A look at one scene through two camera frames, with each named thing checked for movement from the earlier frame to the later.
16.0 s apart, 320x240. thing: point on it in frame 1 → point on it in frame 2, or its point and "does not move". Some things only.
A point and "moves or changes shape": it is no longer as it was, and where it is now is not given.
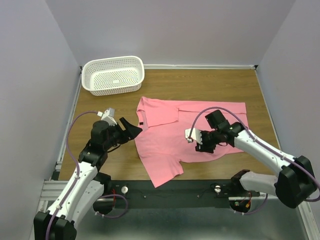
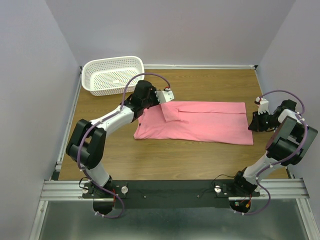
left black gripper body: [118, 136] → [152, 101]
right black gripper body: [209, 139] → [265, 121]
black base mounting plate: [138, 194] does not move
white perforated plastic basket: [113, 76] does not move
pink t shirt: [160, 141] moves or changes shape
